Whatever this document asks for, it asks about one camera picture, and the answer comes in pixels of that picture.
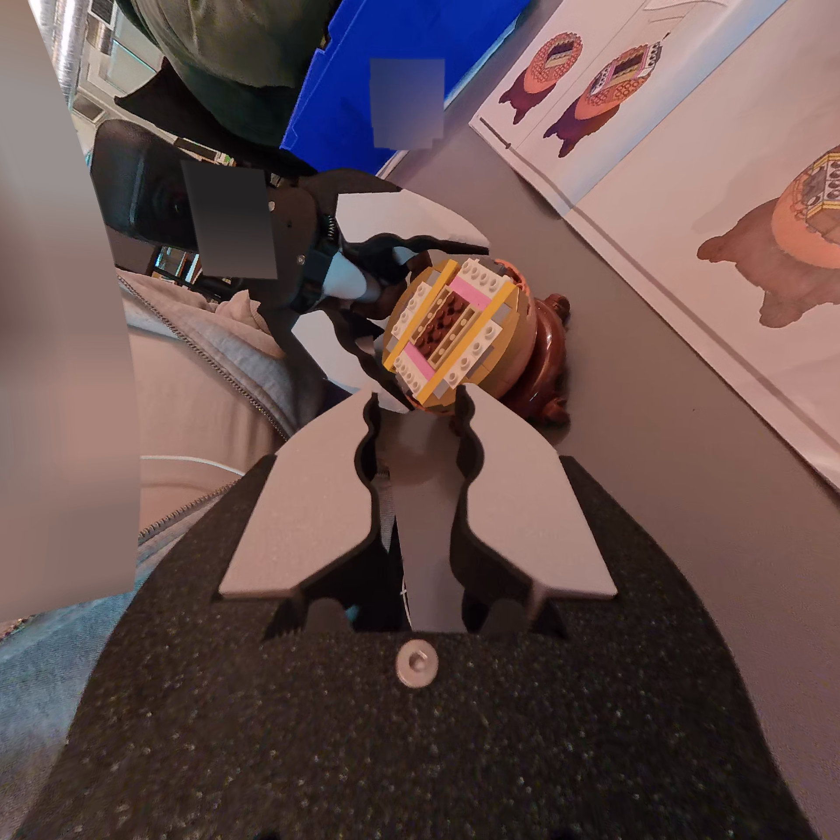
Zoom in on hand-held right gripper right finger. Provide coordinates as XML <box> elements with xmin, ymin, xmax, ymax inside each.
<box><xmin>449</xmin><ymin>384</ymin><xmax>619</xmax><ymax>623</ymax></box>

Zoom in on white instruction booklet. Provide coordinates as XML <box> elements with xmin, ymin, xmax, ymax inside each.
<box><xmin>469</xmin><ymin>0</ymin><xmax>840</xmax><ymax>489</ymax></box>

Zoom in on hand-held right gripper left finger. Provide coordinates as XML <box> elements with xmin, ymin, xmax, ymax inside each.
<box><xmin>217</xmin><ymin>390</ymin><xmax>383</xmax><ymax>605</ymax></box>

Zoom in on white earphone cable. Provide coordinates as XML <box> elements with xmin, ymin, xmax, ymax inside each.
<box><xmin>138</xmin><ymin>452</ymin><xmax>253</xmax><ymax>481</ymax></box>

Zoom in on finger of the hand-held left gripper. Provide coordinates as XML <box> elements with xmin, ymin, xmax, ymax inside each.
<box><xmin>289</xmin><ymin>305</ymin><xmax>418</xmax><ymax>413</ymax></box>
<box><xmin>338</xmin><ymin>189</ymin><xmax>492</xmax><ymax>263</ymax></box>

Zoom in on blue plastic bin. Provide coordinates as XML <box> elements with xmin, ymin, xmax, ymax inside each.
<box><xmin>281</xmin><ymin>0</ymin><xmax>532</xmax><ymax>179</ymax></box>

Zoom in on brick pot model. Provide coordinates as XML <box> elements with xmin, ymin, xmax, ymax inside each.
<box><xmin>378</xmin><ymin>254</ymin><xmax>573</xmax><ymax>429</ymax></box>

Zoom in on metal ventilation duct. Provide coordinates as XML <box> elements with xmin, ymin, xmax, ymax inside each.
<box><xmin>27</xmin><ymin>0</ymin><xmax>99</xmax><ymax>106</ymax></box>

